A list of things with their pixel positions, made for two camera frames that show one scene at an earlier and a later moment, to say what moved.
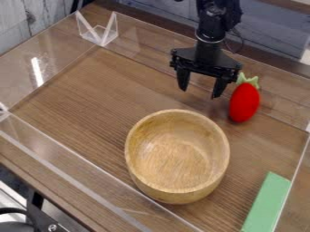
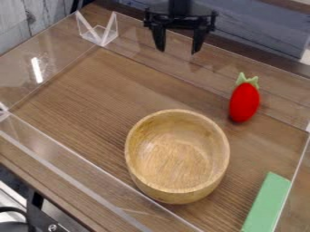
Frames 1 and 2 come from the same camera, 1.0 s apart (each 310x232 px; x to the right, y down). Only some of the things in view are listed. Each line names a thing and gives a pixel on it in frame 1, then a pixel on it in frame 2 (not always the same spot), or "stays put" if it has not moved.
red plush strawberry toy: [245, 100] stays put
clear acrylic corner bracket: [99, 34] stays put
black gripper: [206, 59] → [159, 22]
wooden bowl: [177, 151] stays put
